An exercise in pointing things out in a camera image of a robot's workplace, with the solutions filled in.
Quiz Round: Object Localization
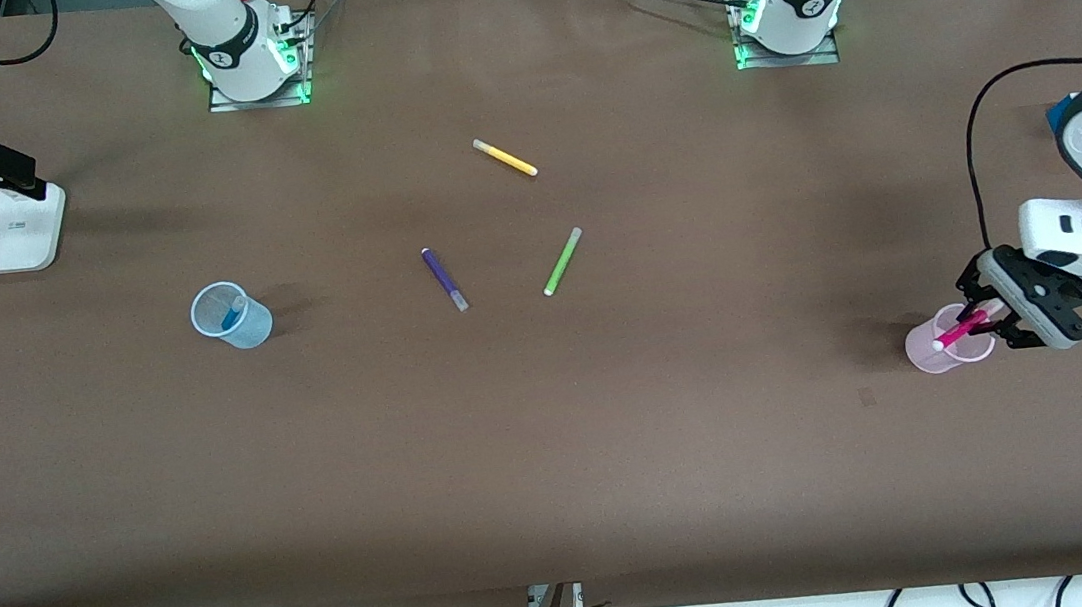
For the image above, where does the pink marker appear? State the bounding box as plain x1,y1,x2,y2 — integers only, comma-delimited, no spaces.
928,307,994,353

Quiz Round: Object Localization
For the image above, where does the pink plastic cup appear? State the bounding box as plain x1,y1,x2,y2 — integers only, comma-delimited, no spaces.
901,299,1000,378

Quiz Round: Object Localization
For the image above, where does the colourful puzzle cube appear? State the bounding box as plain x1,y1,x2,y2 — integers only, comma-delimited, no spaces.
1044,91,1082,139

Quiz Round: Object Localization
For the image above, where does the blue plastic cup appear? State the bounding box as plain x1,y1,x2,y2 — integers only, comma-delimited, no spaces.
187,276,276,356

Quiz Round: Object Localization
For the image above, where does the green marker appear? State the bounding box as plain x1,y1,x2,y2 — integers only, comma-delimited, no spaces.
536,226,590,298

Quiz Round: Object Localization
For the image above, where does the purple marker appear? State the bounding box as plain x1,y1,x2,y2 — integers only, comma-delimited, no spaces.
421,243,470,316

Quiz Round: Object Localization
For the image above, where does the yellow marker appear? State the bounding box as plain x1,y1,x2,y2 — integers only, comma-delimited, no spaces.
471,132,540,184

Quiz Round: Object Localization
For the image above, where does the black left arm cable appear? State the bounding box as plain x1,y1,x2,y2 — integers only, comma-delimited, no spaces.
957,55,1082,251

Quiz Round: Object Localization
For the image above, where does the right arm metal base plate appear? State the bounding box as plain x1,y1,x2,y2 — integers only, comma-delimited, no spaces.
199,6,322,115

